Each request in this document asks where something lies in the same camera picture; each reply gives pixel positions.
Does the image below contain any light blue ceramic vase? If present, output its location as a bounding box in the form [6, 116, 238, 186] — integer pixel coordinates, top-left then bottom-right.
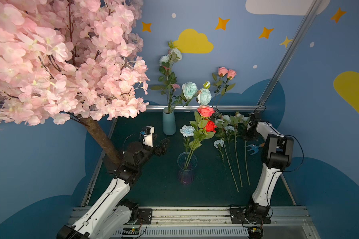
[162, 107, 176, 136]

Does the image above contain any purple ribbed glass vase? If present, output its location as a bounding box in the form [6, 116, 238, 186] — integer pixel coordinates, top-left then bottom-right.
[177, 152, 198, 185]

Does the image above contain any clear ribbed glass vase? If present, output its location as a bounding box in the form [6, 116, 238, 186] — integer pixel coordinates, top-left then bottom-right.
[212, 108, 221, 119]

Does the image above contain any pink rose stem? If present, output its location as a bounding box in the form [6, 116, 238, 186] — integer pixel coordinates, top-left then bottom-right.
[212, 67, 237, 108]

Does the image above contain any blue rose stem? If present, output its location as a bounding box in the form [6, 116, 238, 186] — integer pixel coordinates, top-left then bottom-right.
[173, 81, 212, 106]
[230, 115, 243, 187]

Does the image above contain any blue flower bunch purple vase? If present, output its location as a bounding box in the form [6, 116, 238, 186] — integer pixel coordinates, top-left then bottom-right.
[237, 112, 251, 186]

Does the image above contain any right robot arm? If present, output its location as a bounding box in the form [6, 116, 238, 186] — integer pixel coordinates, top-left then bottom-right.
[245, 121, 294, 225]

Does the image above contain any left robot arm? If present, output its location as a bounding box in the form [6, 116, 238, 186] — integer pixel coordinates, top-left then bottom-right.
[57, 136, 170, 239]

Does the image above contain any red and coral rose stem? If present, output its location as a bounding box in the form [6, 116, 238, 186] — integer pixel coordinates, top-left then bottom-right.
[189, 105, 217, 157]

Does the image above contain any pink cherry blossom tree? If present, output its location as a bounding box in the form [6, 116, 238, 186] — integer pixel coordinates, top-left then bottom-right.
[0, 1, 149, 164]

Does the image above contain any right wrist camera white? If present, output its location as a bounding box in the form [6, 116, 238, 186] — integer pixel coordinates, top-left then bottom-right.
[247, 111, 262, 130]

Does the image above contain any aluminium frame back bar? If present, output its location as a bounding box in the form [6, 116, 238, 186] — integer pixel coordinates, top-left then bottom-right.
[146, 105, 267, 112]

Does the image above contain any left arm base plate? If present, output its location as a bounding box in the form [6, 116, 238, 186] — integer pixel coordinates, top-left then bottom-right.
[130, 208, 153, 225]

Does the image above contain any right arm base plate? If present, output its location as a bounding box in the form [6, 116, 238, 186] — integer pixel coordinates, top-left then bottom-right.
[229, 207, 272, 226]

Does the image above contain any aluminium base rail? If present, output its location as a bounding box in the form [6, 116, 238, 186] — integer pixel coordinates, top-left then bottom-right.
[68, 206, 320, 239]

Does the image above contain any aluminium frame corner post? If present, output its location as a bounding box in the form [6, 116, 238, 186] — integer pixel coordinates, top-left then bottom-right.
[252, 0, 323, 113]

